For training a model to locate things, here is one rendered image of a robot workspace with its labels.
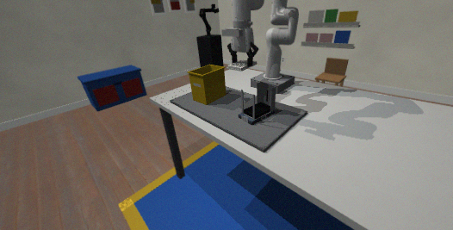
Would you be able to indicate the yellow open-top bin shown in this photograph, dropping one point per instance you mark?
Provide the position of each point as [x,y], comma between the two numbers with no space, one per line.
[207,83]

